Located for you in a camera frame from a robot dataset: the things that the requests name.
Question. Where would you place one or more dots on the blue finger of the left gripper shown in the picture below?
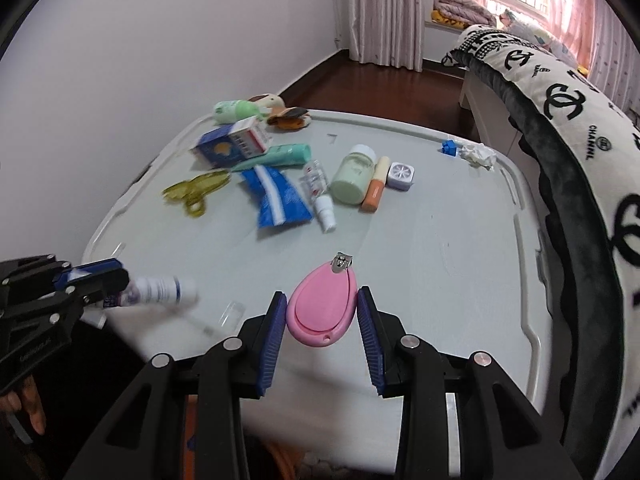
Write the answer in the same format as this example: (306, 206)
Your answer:
(72, 274)

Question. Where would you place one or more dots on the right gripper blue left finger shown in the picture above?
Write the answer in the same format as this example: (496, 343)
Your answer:
(270, 340)

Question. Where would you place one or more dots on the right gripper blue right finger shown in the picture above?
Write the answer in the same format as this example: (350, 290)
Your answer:
(372, 347)

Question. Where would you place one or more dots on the pink oval nail clipper case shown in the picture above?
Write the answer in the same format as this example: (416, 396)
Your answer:
(323, 304)

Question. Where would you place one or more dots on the white blue label bottle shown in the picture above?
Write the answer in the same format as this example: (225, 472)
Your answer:
(166, 291)

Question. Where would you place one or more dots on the orange plastic trash bucket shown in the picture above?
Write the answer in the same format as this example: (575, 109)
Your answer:
(216, 447)

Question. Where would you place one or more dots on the person's left hand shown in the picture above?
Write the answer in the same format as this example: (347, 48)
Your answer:
(27, 400)

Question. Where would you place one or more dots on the yellow transparent scissors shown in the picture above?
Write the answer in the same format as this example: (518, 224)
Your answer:
(191, 194)

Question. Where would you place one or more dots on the small white spray bottle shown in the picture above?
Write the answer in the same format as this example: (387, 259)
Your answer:
(324, 209)

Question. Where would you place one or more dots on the blue white plastic pouch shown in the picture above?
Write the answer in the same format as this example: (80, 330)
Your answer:
(279, 203)

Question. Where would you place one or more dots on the orange white lip balm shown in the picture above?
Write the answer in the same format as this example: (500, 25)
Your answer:
(376, 186)

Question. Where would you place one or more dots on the pale green cream jar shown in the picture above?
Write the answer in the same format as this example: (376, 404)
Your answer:
(351, 181)

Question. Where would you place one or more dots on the small lavender square box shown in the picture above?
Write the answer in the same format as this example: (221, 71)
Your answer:
(400, 176)

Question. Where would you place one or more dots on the blue white carton box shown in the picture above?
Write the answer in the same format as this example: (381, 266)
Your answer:
(228, 145)

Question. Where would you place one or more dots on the teal green tube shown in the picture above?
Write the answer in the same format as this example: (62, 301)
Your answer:
(285, 155)

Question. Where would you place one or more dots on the small blue block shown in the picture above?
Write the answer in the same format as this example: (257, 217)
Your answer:
(449, 147)

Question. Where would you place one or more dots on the crumpled white tissue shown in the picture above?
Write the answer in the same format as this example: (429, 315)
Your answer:
(478, 155)

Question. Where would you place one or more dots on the white black logo blanket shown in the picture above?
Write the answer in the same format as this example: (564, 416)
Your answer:
(587, 152)

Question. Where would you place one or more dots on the folded bedding on windowsill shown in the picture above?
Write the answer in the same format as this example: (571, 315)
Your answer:
(468, 12)

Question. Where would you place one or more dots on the pink striped curtain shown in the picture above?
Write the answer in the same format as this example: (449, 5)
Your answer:
(386, 32)

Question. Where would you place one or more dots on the grey bed frame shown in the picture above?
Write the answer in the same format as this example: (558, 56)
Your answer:
(491, 119)

